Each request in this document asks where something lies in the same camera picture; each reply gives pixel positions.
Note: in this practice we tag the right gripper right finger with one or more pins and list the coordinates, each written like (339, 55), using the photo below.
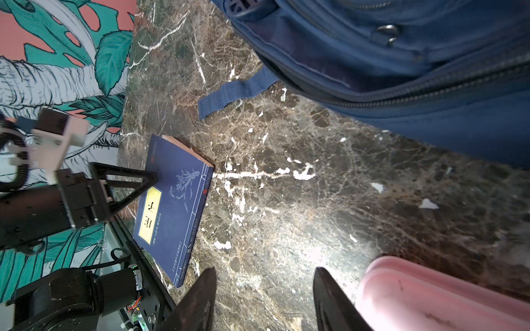
(334, 310)

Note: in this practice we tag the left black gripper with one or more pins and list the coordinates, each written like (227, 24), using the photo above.
(74, 202)

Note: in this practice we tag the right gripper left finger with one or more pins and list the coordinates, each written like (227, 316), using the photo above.
(196, 309)

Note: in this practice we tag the navy blue notebook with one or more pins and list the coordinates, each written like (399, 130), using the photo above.
(170, 212)

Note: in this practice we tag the navy blue student backpack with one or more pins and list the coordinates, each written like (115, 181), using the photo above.
(454, 74)

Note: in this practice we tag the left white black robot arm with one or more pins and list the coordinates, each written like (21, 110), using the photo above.
(73, 298)

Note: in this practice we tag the pink pencil case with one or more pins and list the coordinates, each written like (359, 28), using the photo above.
(396, 294)

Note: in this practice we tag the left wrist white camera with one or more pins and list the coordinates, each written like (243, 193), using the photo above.
(53, 132)

